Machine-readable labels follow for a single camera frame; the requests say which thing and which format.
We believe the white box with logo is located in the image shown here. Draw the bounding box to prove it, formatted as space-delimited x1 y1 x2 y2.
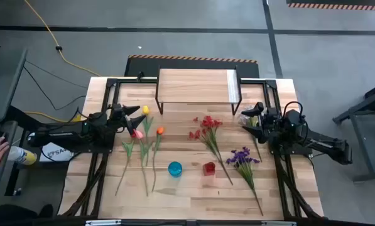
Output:
39 143 75 163

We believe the grey desk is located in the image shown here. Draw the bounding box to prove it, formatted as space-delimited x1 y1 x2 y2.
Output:
0 46 29 124

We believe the black hazard striped floor mat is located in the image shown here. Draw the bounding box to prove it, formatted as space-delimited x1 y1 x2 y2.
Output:
124 55 260 78
286 0 375 12

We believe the blue glass vase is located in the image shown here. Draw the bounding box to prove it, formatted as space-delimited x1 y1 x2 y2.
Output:
168 161 183 178

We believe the red artificial tulip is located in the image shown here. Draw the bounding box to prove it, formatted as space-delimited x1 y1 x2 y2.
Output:
114 131 137 196

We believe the red glass vase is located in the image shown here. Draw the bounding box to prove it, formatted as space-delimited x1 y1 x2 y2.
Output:
202 161 217 176

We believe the black floor cable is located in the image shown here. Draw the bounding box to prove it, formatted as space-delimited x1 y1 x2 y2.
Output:
22 65 87 111
24 59 89 90

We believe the yellow cable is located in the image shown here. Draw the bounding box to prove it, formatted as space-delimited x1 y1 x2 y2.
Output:
23 0 102 123

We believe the orange artificial tulip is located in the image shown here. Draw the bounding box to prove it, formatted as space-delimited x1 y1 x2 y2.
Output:
151 126 165 192

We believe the purple artificial flower bunch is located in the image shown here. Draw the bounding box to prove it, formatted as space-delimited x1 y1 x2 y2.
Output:
226 146 264 217

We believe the pink artificial tulip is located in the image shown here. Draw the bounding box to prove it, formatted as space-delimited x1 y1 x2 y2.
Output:
133 129 153 197

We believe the wooden shelf with black legs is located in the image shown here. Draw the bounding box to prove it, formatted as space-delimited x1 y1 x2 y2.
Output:
155 65 243 116

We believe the grey keyboard tray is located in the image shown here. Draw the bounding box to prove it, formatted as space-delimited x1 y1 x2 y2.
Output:
0 121 18 196

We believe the black metal table frame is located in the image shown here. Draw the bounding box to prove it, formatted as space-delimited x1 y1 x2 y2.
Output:
58 77 325 220

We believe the red artificial flower bunch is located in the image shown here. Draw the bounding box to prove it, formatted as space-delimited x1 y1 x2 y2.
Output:
188 115 234 186

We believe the grey metal cart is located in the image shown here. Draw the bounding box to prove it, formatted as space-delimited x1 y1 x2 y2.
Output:
332 80 375 183

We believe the white and yellow bottle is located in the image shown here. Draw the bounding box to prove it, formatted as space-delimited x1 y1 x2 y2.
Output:
7 146 38 166

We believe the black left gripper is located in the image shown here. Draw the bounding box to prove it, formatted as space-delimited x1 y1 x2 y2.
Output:
111 103 148 136

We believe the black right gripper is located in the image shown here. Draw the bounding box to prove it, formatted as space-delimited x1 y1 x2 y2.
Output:
241 102 285 144

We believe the yellow artificial tulip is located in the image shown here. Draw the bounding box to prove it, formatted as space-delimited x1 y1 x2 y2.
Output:
141 105 155 167

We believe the white artificial flower bunch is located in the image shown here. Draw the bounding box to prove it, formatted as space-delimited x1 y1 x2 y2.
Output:
239 113 263 163

